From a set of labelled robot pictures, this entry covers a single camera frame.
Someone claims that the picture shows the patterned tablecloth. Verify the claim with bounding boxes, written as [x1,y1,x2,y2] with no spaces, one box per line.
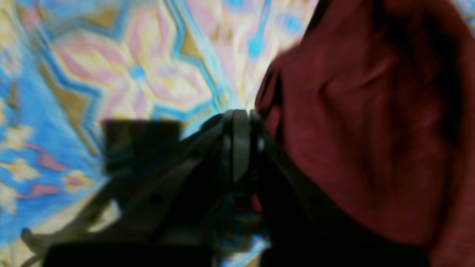
[0,0,475,267]

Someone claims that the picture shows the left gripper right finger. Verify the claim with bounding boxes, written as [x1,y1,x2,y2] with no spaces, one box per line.
[234,110,430,267]

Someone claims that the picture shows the dark red t-shirt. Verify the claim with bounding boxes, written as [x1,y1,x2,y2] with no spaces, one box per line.
[255,0,474,267]

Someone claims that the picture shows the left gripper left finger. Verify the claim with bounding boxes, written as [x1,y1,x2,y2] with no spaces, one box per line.
[21,111,235,267]

